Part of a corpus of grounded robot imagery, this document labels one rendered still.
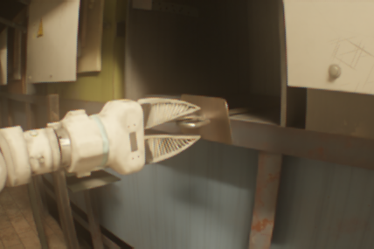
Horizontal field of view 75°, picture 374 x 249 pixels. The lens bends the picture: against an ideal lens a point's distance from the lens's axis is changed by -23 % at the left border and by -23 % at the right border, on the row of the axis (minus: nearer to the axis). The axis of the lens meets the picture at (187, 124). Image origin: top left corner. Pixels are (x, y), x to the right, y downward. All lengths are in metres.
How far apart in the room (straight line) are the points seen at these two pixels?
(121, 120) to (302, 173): 0.37
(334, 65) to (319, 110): 0.16
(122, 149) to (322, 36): 0.30
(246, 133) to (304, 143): 0.13
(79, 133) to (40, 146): 0.06
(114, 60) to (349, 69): 0.69
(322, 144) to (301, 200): 0.16
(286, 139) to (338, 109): 0.12
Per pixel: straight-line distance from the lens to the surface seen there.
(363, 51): 0.36
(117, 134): 0.40
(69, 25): 0.92
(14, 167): 0.35
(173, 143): 0.50
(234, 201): 0.72
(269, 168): 0.58
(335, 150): 0.51
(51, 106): 0.81
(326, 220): 0.63
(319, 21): 0.38
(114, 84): 0.90
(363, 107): 0.49
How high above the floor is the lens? 0.95
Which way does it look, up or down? 10 degrees down
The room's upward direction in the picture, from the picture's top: straight up
